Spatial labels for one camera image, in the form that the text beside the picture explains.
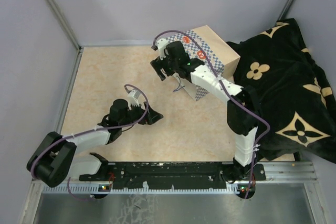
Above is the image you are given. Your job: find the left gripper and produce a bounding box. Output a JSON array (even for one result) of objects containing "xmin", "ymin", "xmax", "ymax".
[{"xmin": 120, "ymin": 100, "xmax": 163, "ymax": 127}]

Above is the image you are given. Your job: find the blue checkered paper bag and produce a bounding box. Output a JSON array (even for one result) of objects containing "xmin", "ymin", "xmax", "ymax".
[{"xmin": 165, "ymin": 25, "xmax": 241, "ymax": 95}]

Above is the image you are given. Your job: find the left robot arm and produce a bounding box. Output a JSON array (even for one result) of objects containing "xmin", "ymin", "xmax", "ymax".
[{"xmin": 26, "ymin": 99, "xmax": 164, "ymax": 188}]

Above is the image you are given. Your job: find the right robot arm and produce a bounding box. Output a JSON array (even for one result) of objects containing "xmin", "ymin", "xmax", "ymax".
[{"xmin": 151, "ymin": 39, "xmax": 261, "ymax": 180}]

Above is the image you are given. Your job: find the black floral blanket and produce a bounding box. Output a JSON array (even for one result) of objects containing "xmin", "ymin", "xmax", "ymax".
[{"xmin": 229, "ymin": 18, "xmax": 335, "ymax": 162}]

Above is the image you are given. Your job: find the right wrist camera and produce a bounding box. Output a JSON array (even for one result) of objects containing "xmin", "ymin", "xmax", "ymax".
[{"xmin": 151, "ymin": 38, "xmax": 169, "ymax": 60}]

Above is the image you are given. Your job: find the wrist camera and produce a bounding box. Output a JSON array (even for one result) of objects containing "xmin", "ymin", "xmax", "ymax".
[
  {"xmin": 151, "ymin": 38, "xmax": 169, "ymax": 60},
  {"xmin": 128, "ymin": 89, "xmax": 141, "ymax": 106}
]

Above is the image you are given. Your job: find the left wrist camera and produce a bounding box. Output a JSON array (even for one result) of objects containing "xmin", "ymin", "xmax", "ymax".
[{"xmin": 128, "ymin": 89, "xmax": 141, "ymax": 106}]

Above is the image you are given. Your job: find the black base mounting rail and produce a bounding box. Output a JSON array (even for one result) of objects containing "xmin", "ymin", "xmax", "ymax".
[{"xmin": 79, "ymin": 162, "xmax": 266, "ymax": 198}]

